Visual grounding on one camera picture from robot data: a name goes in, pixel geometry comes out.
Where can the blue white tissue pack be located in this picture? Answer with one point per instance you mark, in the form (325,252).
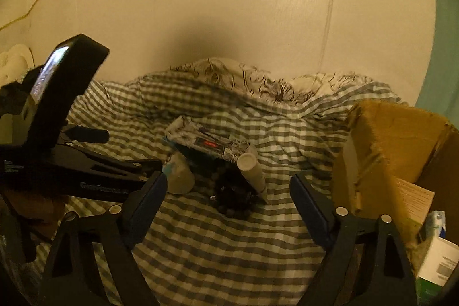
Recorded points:
(436,223)

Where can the teal curtain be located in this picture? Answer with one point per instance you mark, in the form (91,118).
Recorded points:
(441,58)

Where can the small white bottle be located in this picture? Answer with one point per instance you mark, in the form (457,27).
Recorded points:
(252,173)

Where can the green white carton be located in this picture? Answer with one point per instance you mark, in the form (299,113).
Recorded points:
(439,263)

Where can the cardboard box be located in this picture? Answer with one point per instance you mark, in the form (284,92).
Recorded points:
(387,134)

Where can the grey white checked blanket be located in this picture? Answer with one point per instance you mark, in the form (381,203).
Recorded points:
(215,255)

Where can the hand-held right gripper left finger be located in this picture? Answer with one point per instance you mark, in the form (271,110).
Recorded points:
(152,205)

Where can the black white printed packet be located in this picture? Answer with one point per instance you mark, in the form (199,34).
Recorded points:
(200,137)

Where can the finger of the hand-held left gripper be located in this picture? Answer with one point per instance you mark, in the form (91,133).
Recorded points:
(107,169)
(89,135)

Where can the beige maroon medicine box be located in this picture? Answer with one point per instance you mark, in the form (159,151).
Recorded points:
(416,200)

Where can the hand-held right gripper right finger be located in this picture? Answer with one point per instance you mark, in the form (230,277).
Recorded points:
(310,209)

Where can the floral pillow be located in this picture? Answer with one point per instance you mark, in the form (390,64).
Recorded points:
(222,73)

